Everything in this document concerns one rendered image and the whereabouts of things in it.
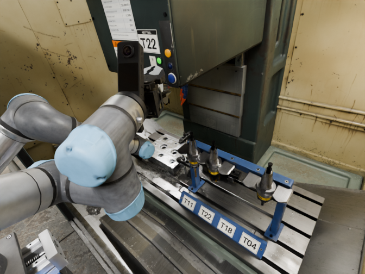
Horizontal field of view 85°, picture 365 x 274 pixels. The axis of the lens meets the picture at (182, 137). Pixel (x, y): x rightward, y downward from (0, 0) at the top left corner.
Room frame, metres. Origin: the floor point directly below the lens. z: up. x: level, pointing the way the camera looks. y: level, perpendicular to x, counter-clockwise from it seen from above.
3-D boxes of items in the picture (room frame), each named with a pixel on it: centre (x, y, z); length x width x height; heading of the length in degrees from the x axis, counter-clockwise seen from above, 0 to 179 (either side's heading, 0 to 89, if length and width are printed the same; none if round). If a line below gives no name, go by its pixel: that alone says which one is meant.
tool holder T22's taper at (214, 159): (0.61, -0.12, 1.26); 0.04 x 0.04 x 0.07
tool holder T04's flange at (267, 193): (0.45, -0.27, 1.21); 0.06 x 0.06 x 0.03
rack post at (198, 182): (0.77, -0.04, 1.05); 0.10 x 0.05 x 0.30; 134
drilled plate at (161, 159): (1.03, 0.10, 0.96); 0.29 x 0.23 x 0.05; 44
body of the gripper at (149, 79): (0.40, 0.08, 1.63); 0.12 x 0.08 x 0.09; 164
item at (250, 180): (0.49, -0.23, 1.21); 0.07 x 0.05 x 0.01; 134
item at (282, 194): (0.41, -0.31, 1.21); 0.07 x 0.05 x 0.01; 134
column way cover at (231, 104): (1.32, -0.25, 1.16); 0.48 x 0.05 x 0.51; 44
